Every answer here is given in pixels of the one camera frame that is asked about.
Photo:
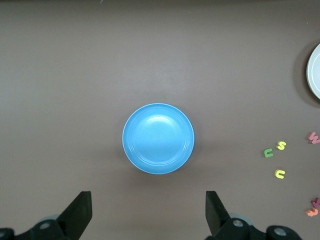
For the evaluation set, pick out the yellow foam letter s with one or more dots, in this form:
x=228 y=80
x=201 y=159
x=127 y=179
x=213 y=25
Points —
x=281 y=145

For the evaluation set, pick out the blue plate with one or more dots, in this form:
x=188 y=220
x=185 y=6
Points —
x=157 y=140

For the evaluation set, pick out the beige plate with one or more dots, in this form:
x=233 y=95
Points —
x=315 y=72

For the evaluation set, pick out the brown table cover sheet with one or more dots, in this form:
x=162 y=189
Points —
x=75 y=75

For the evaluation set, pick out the orange foam letter t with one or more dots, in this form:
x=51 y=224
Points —
x=312 y=213

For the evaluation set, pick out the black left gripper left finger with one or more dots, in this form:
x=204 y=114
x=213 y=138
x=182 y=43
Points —
x=75 y=217

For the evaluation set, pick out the pink foam letter w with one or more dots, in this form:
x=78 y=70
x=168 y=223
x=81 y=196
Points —
x=313 y=137

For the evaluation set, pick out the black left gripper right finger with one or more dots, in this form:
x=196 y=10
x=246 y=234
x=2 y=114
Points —
x=220 y=220

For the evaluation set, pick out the green foam letter n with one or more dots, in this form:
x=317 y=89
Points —
x=265 y=153

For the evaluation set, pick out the yellow foam letter u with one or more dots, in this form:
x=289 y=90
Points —
x=276 y=173

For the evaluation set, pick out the dark red foam letter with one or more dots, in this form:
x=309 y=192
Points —
x=317 y=202

